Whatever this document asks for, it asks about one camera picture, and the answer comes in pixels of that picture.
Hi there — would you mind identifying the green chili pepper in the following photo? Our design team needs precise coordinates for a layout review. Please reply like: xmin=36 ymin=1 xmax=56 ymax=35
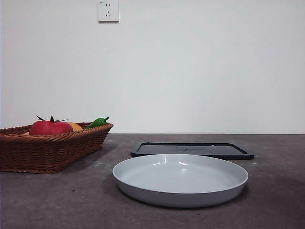
xmin=84 ymin=116 xmax=110 ymax=130

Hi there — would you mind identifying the dark rectangular cutting board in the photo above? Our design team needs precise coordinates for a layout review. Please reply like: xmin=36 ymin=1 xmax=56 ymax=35
xmin=131 ymin=141 xmax=254 ymax=160

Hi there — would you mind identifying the red toy tomato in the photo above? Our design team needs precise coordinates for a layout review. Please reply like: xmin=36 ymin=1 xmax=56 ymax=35
xmin=29 ymin=115 xmax=74 ymax=136

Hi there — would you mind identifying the brown wicker basket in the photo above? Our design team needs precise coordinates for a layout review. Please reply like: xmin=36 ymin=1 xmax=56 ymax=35
xmin=0 ymin=122 xmax=114 ymax=174

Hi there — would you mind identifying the yellow orange lemon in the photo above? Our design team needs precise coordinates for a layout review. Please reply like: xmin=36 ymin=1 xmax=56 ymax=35
xmin=66 ymin=122 xmax=84 ymax=132

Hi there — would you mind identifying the white wall socket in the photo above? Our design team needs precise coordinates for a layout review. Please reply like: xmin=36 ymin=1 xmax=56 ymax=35
xmin=98 ymin=0 xmax=120 ymax=23

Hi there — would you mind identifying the pale grey round plate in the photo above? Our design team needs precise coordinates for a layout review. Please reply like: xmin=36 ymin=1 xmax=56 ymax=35
xmin=112 ymin=153 xmax=249 ymax=208

